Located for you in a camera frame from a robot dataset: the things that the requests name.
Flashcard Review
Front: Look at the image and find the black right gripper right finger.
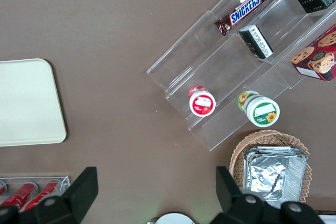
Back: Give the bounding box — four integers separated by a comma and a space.
212, 166, 327, 224

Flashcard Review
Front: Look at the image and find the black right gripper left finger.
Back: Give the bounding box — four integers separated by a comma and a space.
0, 166, 99, 224

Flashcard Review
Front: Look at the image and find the woven wicker basket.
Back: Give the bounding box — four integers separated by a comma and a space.
229, 130, 313, 204

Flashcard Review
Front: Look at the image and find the cream plastic tray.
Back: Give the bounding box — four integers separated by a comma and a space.
0, 58, 67, 147

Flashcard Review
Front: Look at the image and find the clear acrylic can holder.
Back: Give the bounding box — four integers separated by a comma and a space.
0, 175, 71, 201

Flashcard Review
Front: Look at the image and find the aluminium foil container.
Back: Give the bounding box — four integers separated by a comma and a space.
243, 146, 308, 209

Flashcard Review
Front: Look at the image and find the white round object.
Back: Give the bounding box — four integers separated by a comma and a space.
156, 212, 195, 224

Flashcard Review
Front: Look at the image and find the green lid sunflower cup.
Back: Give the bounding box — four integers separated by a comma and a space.
237, 90, 280, 128

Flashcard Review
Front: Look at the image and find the red lid strawberry cup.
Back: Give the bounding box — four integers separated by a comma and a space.
188, 85, 217, 117

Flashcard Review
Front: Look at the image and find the clear acrylic tiered shelf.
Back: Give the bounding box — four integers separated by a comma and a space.
146, 0, 336, 152

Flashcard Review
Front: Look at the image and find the small black white box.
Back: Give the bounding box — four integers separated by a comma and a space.
238, 24, 274, 60

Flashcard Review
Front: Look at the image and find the red cookie box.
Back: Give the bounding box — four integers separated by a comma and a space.
290, 24, 336, 82

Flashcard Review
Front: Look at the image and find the Snickers chocolate bar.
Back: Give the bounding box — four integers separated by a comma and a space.
214, 0, 271, 37

